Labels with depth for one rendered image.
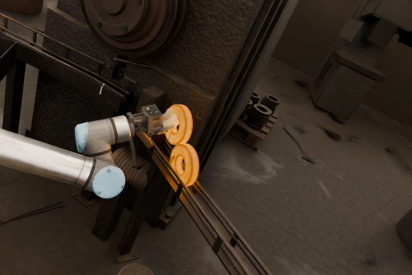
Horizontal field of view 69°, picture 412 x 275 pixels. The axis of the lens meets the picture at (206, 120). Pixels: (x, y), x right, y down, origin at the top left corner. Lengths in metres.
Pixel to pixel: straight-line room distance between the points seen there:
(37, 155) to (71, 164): 0.08
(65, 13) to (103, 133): 0.89
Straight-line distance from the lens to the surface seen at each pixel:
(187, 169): 1.07
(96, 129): 1.01
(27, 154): 0.88
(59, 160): 0.88
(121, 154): 1.38
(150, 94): 1.33
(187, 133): 1.10
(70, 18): 1.71
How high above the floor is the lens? 1.39
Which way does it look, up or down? 27 degrees down
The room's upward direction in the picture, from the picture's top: 25 degrees clockwise
